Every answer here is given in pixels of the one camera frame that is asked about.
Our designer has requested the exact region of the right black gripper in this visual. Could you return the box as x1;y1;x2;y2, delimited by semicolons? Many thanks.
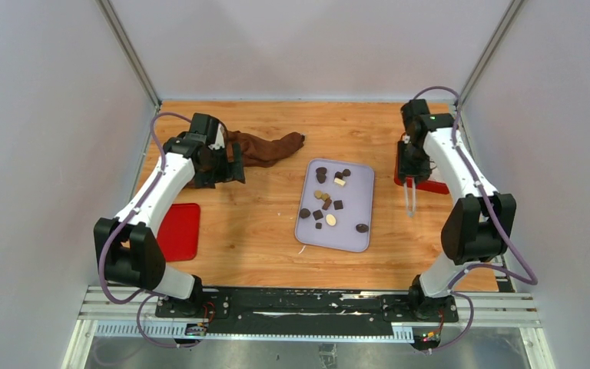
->
397;139;433;185

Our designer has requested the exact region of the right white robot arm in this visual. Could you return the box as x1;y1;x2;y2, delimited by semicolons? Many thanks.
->
396;99;516;321

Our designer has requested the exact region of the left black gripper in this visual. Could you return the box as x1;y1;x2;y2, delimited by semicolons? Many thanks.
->
195;142;244;189

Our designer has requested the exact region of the dark round chocolate left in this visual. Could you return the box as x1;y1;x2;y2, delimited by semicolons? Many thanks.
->
299;208;311;219

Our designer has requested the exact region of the lavender tray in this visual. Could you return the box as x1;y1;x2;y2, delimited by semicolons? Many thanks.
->
294;158;375;253

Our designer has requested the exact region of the dark oval chocolate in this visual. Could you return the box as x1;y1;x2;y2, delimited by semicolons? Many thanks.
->
355;224;370;233

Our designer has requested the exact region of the red box lid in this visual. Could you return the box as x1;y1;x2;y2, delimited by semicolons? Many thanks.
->
157;203;201;262

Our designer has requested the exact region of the brown cloth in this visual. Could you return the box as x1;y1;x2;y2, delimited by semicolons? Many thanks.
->
184;131;306;188

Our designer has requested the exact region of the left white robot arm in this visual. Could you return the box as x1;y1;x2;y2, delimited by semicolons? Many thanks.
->
94;113;246;317

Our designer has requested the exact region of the dark ridged chocolate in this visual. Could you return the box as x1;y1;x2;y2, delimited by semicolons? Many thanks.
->
312;210;323;221

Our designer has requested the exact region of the white oval chocolate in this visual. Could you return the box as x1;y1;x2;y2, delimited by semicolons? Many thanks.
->
325;214;337;226

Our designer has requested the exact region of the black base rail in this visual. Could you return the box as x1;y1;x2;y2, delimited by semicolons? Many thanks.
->
155;286;458;337

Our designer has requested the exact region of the red box with white liners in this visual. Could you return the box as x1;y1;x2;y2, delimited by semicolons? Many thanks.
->
394;165;449;194

